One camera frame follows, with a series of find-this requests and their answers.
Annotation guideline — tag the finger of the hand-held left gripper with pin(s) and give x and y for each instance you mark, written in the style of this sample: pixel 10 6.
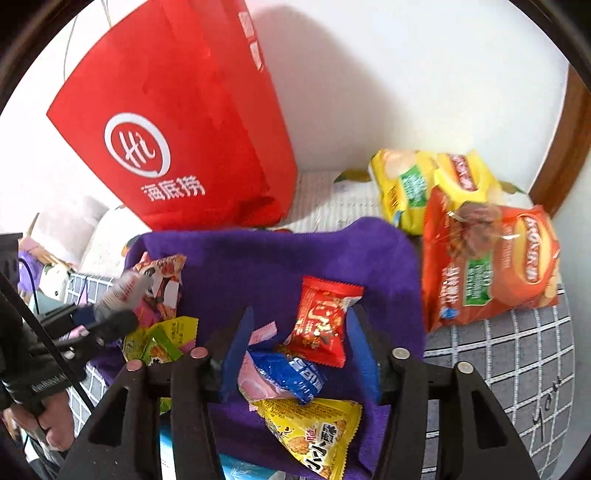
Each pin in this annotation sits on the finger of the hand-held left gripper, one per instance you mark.
pixel 115 323
pixel 124 290

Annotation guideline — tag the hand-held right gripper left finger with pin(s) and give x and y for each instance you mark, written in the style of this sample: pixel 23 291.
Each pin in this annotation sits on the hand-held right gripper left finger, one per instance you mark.
pixel 235 355

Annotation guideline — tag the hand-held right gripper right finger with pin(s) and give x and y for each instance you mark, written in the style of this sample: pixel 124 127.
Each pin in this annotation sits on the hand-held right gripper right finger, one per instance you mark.
pixel 364 364

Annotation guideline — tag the white orange snack packet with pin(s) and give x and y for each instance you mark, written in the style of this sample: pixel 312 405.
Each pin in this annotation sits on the white orange snack packet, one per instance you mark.
pixel 161 277

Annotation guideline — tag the green yellow snack packet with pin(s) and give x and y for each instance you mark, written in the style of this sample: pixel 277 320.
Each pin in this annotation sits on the green yellow snack packet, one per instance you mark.
pixel 171 337

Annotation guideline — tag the pink blue snack packet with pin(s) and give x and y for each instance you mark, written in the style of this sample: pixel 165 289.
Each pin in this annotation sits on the pink blue snack packet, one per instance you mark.
pixel 291 374

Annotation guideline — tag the small red snack packet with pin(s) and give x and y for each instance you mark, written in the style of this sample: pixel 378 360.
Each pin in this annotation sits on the small red snack packet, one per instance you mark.
pixel 323 318

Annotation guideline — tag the person's left hand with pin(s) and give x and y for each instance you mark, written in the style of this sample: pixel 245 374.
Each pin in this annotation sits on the person's left hand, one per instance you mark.
pixel 51 424

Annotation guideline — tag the white pillow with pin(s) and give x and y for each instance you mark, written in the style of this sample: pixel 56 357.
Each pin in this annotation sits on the white pillow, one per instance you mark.
pixel 69 226

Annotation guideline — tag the purple cloth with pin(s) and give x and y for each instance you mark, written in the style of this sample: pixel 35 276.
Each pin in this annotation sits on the purple cloth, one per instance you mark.
pixel 258 263

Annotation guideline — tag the blue white box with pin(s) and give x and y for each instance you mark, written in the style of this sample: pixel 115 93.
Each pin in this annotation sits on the blue white box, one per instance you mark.
pixel 240 470

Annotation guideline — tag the grey checked blanket pink star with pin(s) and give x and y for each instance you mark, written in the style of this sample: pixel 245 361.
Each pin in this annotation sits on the grey checked blanket pink star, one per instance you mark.
pixel 498 360

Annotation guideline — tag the orange chip bag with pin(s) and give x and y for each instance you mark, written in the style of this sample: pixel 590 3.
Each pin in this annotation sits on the orange chip bag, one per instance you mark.
pixel 489 277

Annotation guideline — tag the yellow chip bag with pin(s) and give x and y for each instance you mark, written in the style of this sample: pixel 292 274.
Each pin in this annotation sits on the yellow chip bag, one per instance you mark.
pixel 406 184

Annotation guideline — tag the brown wooden door frame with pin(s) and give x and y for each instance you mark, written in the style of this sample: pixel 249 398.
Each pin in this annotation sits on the brown wooden door frame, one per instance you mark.
pixel 568 152

